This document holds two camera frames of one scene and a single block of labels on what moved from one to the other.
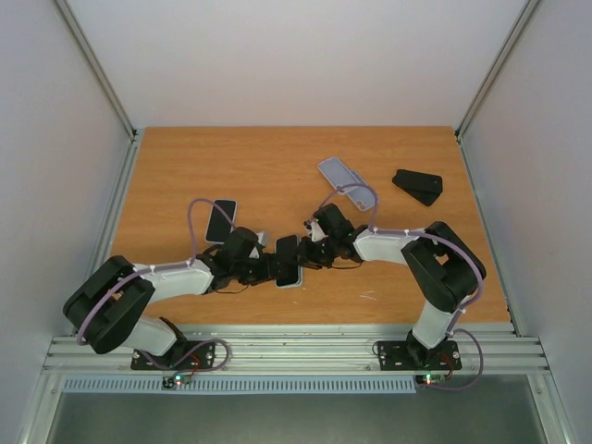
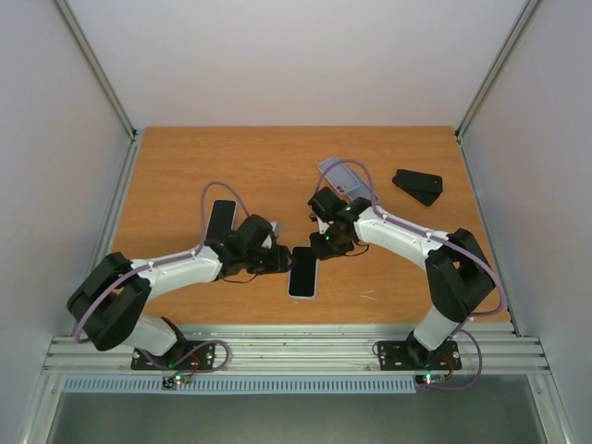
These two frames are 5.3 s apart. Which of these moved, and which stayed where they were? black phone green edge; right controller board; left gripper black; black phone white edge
Moved: black phone white edge; left gripper black
Stayed: right controller board; black phone green edge
